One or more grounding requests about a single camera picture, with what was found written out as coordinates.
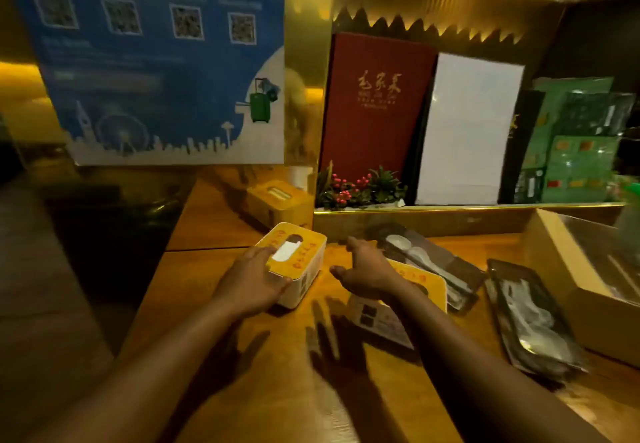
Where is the person's left hand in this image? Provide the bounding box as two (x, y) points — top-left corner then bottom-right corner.
(212, 245), (292, 320)

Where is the person's right hand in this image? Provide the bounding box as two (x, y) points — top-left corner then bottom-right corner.
(329, 236), (404, 304)

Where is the yellow-top white tissue box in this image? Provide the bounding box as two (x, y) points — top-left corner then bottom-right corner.
(255, 221), (329, 310)
(345, 257), (449, 351)

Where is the wooden cutlery box clear lid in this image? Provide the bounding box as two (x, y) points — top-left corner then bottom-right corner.
(522, 207), (640, 368)

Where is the person's right forearm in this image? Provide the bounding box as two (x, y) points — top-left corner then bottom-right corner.
(382, 282), (611, 443)

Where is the person's left forearm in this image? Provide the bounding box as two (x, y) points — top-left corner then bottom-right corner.
(29, 297), (246, 443)

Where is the artificial plant with red berries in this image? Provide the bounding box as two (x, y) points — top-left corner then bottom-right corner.
(315, 160), (409, 210)

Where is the gold-trimmed wooden counter ledge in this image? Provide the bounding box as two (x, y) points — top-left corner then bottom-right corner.
(312, 202), (626, 244)

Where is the red menu book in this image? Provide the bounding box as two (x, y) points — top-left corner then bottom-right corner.
(319, 32), (439, 184)

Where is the white laminated board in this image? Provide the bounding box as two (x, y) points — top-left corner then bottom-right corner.
(415, 52), (526, 206)

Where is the small dark label card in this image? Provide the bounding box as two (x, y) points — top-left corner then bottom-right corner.
(515, 167), (546, 204)

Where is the black menu book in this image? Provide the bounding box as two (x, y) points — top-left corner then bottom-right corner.
(497, 90), (546, 204)

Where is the blue and white poster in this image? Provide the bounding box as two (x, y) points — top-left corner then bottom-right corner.
(0, 0), (286, 166)

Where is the green drinks menu board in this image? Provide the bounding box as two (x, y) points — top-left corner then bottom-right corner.
(515, 76), (621, 204)

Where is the gold mirror panel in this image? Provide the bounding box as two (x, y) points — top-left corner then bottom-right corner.
(282, 0), (341, 224)

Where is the dark laminated menu card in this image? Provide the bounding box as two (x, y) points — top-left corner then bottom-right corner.
(555, 91), (636, 138)

